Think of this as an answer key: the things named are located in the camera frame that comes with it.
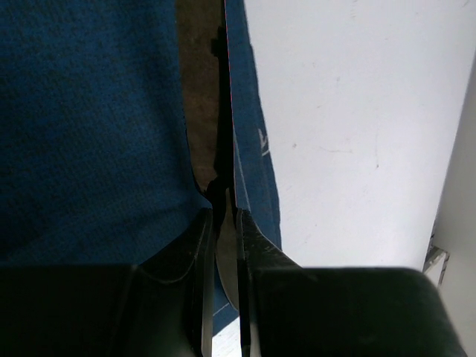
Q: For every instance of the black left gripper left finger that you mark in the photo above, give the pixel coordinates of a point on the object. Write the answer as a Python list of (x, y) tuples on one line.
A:
[(163, 307)]

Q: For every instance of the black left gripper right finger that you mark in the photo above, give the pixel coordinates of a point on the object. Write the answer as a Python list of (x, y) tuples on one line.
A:
[(288, 310)]

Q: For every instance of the black table knife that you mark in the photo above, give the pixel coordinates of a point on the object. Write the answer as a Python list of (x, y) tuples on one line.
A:
[(221, 191)]

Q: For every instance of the blue cloth placemat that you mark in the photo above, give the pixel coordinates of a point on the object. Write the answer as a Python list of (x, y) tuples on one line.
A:
[(95, 163)]

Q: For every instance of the aluminium rail right side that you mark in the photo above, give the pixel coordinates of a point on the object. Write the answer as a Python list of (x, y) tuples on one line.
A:
[(436, 259)]

